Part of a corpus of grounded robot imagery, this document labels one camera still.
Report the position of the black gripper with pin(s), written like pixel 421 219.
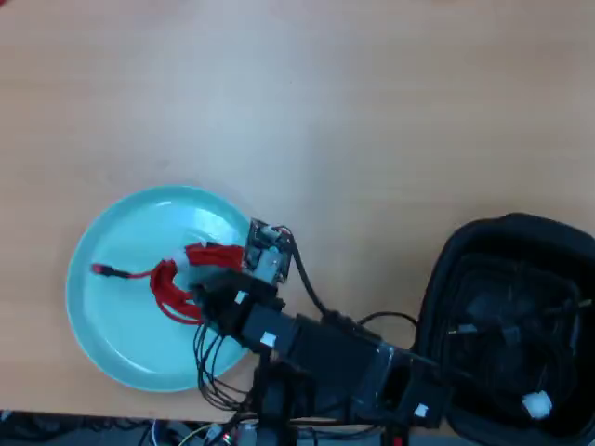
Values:
pixel 234 304

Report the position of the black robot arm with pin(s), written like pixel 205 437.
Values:
pixel 334 348

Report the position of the green round bowl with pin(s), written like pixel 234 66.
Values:
pixel 130 218

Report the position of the black square bowl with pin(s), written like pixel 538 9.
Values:
pixel 511 232

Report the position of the black table clamp bar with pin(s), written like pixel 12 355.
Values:
pixel 276 418

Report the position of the bare camera circuit board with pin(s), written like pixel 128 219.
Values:
pixel 267 260

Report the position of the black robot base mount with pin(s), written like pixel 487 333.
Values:
pixel 325 399

